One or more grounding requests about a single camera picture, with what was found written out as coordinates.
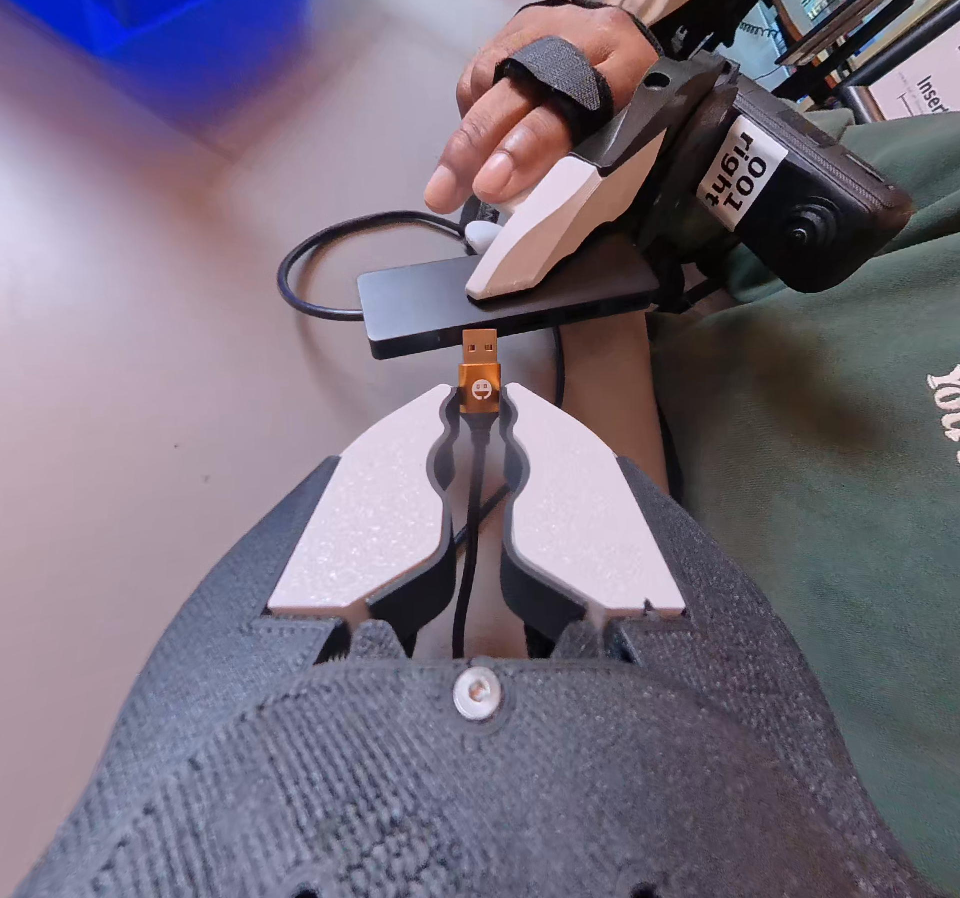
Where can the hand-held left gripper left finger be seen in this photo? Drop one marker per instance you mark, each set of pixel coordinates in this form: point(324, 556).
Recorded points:
point(367, 515)

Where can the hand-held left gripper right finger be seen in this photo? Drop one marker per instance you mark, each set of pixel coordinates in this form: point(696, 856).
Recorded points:
point(585, 515)

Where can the black usb hub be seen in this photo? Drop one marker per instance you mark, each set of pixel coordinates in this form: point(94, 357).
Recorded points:
point(420, 313)

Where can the person's right forearm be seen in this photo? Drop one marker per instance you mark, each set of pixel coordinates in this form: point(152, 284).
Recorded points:
point(930, 185)

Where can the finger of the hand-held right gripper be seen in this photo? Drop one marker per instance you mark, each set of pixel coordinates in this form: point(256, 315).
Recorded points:
point(540, 230)

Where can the black-white tag sign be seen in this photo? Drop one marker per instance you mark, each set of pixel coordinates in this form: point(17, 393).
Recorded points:
point(922, 87)

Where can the person's right hand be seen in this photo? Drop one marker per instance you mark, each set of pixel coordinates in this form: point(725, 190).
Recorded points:
point(525, 140)

